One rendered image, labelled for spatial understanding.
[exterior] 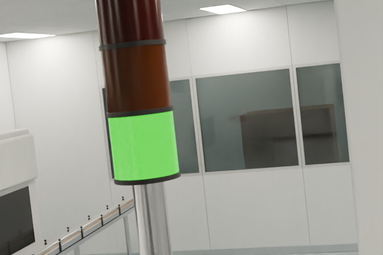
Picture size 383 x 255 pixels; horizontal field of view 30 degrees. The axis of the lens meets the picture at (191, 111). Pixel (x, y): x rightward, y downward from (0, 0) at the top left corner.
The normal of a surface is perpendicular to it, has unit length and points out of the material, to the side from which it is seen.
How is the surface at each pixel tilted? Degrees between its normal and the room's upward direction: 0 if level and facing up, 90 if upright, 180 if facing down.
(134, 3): 90
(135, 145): 90
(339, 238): 90
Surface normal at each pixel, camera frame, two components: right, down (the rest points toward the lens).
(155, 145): 0.43, 0.00
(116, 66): -0.47, 0.10
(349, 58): -0.26, 0.07
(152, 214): 0.13, 0.04
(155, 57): 0.69, -0.04
